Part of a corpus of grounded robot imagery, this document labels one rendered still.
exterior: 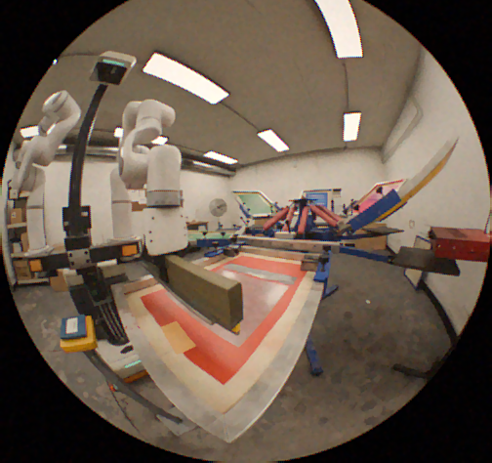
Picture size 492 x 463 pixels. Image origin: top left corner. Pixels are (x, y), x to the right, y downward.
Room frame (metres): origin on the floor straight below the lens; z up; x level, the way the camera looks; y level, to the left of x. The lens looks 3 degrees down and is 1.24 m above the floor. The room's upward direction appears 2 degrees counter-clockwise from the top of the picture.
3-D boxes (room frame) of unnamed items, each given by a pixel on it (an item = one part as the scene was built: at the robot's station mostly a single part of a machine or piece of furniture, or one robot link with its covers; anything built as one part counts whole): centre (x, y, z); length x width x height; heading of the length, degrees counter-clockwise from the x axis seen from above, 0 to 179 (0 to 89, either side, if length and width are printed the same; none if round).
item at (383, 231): (1.28, -1.23, 0.91); 1.34 x 0.40 x 0.08; 85
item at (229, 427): (0.48, 0.04, 0.97); 0.79 x 0.58 x 0.04; 145
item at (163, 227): (0.29, 0.18, 1.21); 0.10 x 0.07 x 0.11; 145
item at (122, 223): (0.49, 0.55, 1.21); 0.16 x 0.13 x 0.15; 57
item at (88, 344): (0.09, 0.46, 0.48); 0.22 x 0.22 x 0.96; 55
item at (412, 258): (0.74, -0.85, 0.91); 1.34 x 0.40 x 0.08; 25
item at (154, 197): (0.29, 0.18, 1.27); 0.09 x 0.07 x 0.03; 145
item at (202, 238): (1.43, 0.34, 1.05); 1.08 x 0.61 x 0.23; 85
